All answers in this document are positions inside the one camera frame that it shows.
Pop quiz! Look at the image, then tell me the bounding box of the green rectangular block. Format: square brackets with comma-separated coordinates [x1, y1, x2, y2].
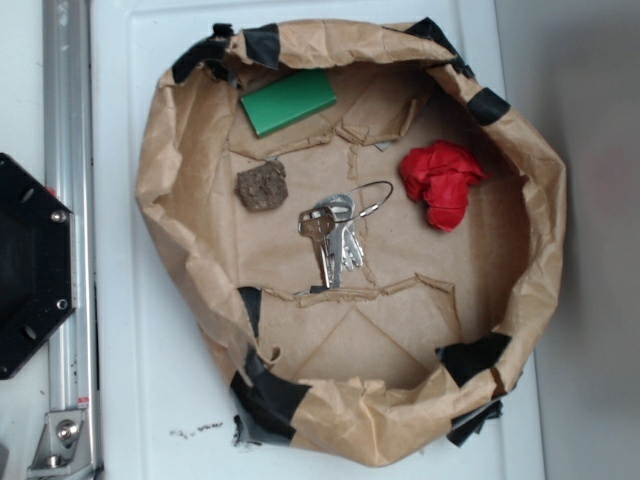
[241, 69, 337, 138]

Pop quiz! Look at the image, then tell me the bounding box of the silver key bunch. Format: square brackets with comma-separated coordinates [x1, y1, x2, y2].
[298, 192, 364, 289]

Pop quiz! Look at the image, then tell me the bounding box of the brown rough stone chunk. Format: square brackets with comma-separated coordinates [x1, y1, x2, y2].
[237, 160, 288, 212]

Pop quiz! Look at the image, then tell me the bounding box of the crumpled red paper ball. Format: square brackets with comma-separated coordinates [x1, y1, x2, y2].
[399, 140, 490, 232]

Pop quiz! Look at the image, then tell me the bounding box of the brown paper bag bin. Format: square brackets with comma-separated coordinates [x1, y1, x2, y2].
[135, 19, 567, 467]

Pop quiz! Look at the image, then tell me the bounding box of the white plastic tray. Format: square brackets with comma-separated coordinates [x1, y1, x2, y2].
[90, 1, 545, 479]

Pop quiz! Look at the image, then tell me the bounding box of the wire key ring loop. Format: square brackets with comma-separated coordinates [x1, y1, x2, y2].
[341, 180, 395, 220]

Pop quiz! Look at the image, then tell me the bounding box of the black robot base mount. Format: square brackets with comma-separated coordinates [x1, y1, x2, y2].
[1, 154, 75, 380]

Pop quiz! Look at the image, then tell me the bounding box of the aluminium extrusion rail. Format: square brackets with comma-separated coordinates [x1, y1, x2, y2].
[42, 1, 104, 479]

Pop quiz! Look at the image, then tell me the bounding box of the metal corner bracket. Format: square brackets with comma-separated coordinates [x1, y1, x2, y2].
[27, 410, 91, 479]

